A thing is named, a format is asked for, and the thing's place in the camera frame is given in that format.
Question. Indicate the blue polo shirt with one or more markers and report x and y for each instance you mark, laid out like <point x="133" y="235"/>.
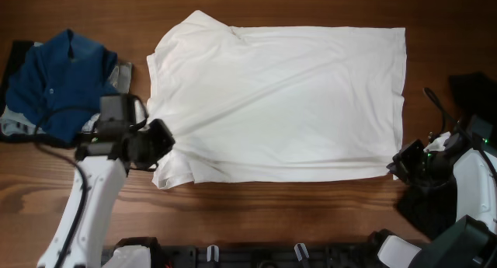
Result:
<point x="68" y="73"/>

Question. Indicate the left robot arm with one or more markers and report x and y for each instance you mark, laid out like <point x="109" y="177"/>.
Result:
<point x="124" y="140"/>

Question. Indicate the white t-shirt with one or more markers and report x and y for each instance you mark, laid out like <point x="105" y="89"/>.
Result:
<point x="277" y="104"/>

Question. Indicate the black garment right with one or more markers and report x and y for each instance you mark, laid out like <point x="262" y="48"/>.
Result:
<point x="462" y="178"/>

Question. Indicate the light grey folded garment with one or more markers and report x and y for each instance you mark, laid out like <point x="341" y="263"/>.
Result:
<point x="120" y="78"/>

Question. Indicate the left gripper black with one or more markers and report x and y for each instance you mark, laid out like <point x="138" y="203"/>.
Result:
<point x="167" y="140"/>

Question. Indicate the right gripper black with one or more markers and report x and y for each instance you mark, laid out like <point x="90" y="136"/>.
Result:
<point x="408" y="159"/>

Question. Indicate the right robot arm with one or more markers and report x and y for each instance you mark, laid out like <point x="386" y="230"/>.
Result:
<point x="467" y="243"/>

